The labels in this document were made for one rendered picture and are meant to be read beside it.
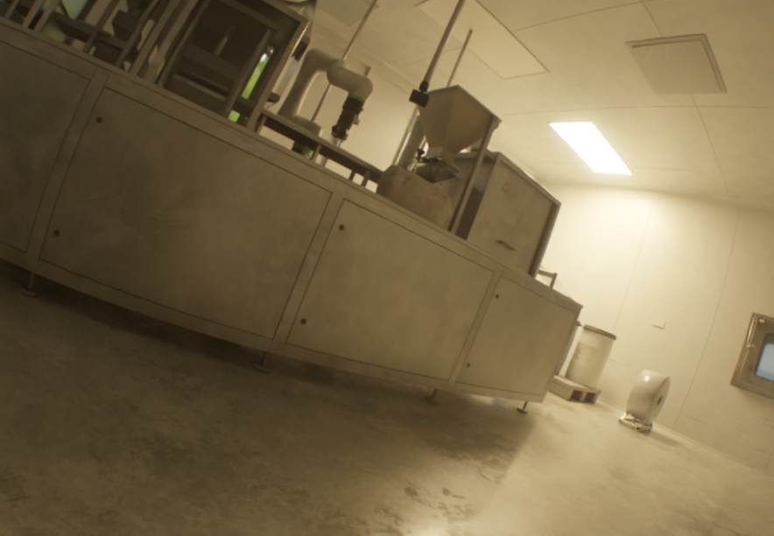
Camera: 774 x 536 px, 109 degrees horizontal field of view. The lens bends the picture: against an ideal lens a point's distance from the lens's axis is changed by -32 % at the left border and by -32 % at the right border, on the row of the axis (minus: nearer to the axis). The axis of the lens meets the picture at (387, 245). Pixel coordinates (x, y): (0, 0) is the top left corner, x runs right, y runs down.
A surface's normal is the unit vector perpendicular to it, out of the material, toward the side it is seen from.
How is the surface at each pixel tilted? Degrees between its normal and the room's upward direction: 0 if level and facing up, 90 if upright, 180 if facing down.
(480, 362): 90
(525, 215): 90
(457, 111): 114
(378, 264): 90
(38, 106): 90
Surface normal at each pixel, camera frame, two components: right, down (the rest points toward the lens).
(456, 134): 0.31, 0.53
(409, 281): 0.51, 0.17
